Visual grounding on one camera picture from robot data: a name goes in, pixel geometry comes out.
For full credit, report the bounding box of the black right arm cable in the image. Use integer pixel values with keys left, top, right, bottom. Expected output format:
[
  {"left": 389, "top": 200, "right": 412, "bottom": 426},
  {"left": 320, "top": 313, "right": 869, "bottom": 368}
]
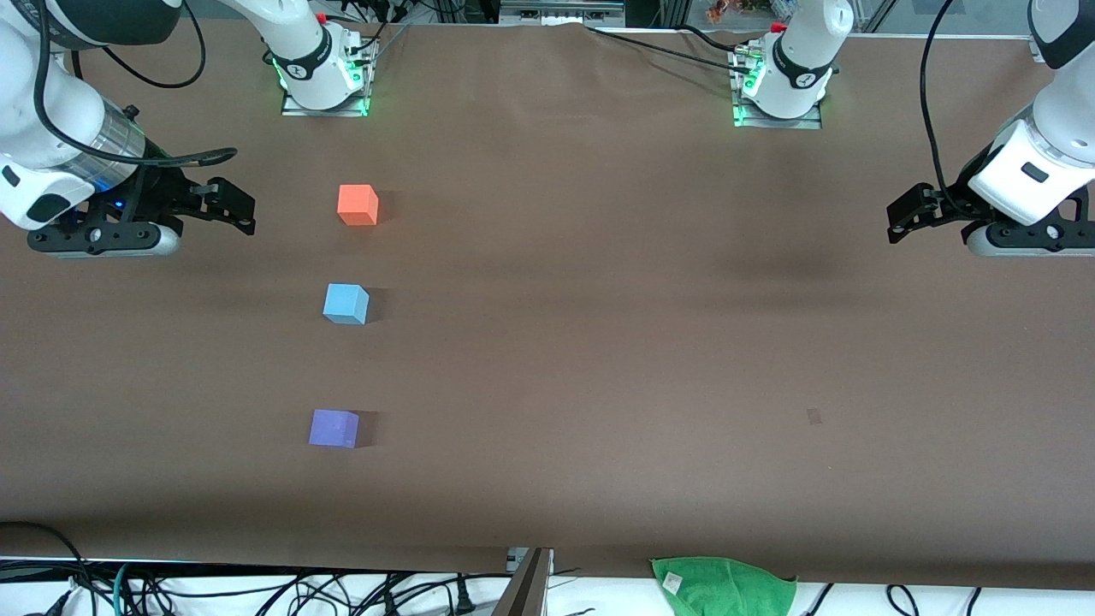
[{"left": 33, "top": 0, "right": 238, "bottom": 169}]

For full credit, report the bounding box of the blue foam block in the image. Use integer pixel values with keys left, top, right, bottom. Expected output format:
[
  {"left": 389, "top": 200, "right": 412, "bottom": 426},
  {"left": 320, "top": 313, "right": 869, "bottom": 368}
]
[{"left": 323, "top": 283, "right": 370, "bottom": 326}]

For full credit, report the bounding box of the aluminium rail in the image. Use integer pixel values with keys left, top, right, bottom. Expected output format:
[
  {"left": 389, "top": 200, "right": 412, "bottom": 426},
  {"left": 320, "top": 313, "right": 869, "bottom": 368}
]
[{"left": 500, "top": 0, "right": 625, "bottom": 27}]

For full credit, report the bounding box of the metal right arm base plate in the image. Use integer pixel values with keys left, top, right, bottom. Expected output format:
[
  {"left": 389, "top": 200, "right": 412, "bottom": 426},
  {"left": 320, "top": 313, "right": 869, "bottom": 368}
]
[{"left": 281, "top": 38, "right": 371, "bottom": 118}]

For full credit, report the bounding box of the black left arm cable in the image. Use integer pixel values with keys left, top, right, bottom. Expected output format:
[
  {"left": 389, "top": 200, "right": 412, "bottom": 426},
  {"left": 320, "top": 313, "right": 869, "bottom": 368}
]
[{"left": 920, "top": 0, "right": 966, "bottom": 216}]

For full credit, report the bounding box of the brown table cover sheet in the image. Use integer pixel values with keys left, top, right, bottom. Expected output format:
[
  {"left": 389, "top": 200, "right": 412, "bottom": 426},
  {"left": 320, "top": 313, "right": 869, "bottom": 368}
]
[{"left": 0, "top": 15, "right": 1095, "bottom": 591}]

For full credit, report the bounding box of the orange foam block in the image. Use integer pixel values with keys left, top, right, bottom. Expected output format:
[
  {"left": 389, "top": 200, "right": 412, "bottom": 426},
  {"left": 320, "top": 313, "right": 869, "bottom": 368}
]
[{"left": 337, "top": 184, "right": 380, "bottom": 227}]

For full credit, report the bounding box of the green microfibre cloth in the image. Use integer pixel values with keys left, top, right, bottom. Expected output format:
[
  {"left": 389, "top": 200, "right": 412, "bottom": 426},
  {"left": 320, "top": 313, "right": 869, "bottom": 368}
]
[{"left": 650, "top": 556, "right": 798, "bottom": 616}]

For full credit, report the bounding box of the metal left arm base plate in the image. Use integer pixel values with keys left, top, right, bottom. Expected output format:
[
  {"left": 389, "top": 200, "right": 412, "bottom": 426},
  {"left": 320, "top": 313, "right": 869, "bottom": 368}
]
[{"left": 731, "top": 47, "right": 824, "bottom": 131}]

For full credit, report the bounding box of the teal cable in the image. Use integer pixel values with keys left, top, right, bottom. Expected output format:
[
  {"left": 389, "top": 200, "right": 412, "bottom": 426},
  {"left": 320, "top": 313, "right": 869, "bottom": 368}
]
[{"left": 113, "top": 562, "right": 139, "bottom": 616}]

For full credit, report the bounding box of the purple foam block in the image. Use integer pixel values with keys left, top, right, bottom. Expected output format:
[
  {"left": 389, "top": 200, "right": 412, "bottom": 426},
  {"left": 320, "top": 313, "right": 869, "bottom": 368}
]
[{"left": 309, "top": 409, "right": 360, "bottom": 449}]

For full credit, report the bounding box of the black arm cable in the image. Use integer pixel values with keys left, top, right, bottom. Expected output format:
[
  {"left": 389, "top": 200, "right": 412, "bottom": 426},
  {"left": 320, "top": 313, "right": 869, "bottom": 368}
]
[
  {"left": 920, "top": 0, "right": 966, "bottom": 216},
  {"left": 33, "top": 0, "right": 238, "bottom": 169}
]

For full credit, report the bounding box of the aluminium profile bar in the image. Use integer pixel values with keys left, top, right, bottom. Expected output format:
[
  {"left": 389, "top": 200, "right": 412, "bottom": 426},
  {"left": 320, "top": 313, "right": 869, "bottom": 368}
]
[{"left": 492, "top": 548, "right": 555, "bottom": 616}]

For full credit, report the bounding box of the black looped floor cable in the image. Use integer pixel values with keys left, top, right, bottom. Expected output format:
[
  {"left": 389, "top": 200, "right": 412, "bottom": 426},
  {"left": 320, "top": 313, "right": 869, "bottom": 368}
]
[{"left": 0, "top": 520, "right": 93, "bottom": 616}]

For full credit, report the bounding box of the black cable on table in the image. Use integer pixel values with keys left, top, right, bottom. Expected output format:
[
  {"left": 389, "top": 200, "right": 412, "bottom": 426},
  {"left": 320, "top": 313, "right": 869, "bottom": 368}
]
[{"left": 586, "top": 24, "right": 755, "bottom": 73}]

